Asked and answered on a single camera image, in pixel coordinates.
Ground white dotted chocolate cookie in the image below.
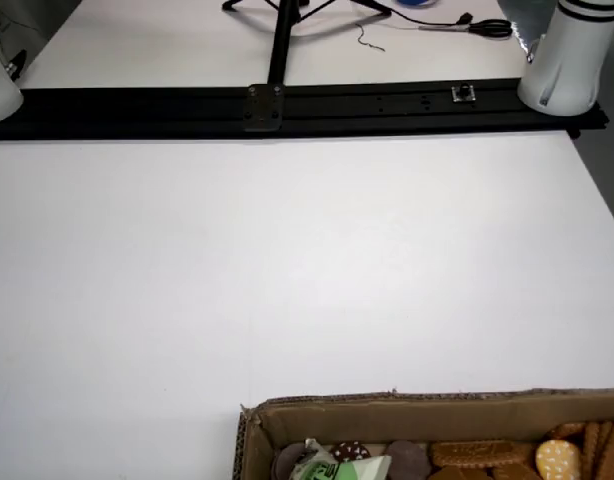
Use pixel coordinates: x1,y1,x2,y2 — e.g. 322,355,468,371
330,440,372,465

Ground small loose dark wire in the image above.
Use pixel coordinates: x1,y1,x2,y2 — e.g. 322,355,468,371
355,23,387,53

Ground grey metal joint plate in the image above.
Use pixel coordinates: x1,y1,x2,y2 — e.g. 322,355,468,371
243,83,287,133

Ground round dark wrapped cookie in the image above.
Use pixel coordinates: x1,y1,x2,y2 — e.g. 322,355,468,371
270,443,309,480

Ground green white snack packet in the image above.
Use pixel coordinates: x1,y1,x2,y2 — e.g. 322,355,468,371
288,438,393,480

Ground black tripod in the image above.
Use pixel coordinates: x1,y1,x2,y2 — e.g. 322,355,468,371
220,0,394,87

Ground round yellow sesame cookie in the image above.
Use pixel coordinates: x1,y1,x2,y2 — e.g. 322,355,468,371
535,439,583,480

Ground round plain chocolate cookie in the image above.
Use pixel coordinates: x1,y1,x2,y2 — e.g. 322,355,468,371
385,439,434,480

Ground long rectangular brown biscuit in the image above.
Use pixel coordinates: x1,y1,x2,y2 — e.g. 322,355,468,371
428,438,536,472

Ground black aluminium rail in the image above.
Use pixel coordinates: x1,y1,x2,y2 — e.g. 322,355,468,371
0,77,611,142

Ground stacked brown ridged biscuits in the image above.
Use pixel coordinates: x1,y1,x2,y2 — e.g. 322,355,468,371
580,419,614,480

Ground small button on rail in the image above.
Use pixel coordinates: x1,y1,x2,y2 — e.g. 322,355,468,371
450,81,477,105

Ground brown cardboard box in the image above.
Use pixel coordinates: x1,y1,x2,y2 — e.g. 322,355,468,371
235,386,614,480

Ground black handled scissors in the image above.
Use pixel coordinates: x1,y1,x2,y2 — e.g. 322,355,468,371
417,18,514,39

